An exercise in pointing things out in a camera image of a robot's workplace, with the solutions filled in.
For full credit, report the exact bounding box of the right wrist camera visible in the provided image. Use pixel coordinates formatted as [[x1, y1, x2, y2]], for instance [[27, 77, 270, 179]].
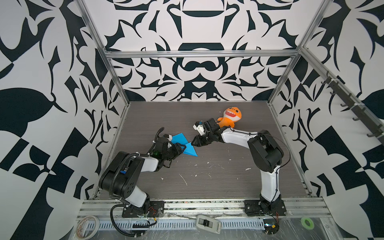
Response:
[[193, 122, 206, 136]]

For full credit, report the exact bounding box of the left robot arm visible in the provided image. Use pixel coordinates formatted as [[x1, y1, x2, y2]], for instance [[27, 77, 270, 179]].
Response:
[[98, 127, 187, 208]]

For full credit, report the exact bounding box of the white slotted cable duct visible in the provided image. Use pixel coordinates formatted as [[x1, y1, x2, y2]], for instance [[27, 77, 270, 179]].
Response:
[[99, 219, 265, 231]]

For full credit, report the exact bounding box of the black corrugated cable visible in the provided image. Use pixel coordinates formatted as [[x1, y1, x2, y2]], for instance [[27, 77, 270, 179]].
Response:
[[109, 203, 157, 238]]

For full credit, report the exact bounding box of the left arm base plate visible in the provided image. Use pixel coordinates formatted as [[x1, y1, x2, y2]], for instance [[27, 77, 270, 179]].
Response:
[[122, 200, 165, 218]]

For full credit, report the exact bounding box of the green tape roll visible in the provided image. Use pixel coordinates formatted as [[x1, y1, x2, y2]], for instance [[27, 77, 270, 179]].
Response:
[[301, 217, 315, 230]]

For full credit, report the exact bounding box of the grey switch box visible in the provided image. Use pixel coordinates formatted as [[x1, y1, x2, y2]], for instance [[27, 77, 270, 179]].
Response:
[[196, 215, 222, 234]]

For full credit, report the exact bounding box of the small black electronics board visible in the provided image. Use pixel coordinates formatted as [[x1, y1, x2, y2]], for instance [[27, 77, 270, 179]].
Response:
[[263, 219, 280, 236]]

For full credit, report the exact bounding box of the blue square paper sheet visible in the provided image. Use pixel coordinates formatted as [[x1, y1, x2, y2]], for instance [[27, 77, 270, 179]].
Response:
[[171, 133, 198, 157]]

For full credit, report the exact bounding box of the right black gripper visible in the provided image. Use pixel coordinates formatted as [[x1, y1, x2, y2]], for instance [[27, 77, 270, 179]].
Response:
[[190, 132, 215, 147]]

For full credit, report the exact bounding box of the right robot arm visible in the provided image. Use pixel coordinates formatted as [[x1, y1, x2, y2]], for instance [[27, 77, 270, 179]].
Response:
[[192, 119, 284, 209]]

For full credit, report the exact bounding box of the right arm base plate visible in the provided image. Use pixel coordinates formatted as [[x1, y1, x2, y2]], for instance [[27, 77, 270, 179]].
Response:
[[244, 199, 287, 217]]

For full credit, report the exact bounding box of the orange shark plush toy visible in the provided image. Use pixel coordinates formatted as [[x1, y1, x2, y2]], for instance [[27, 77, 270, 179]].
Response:
[[217, 107, 242, 128]]

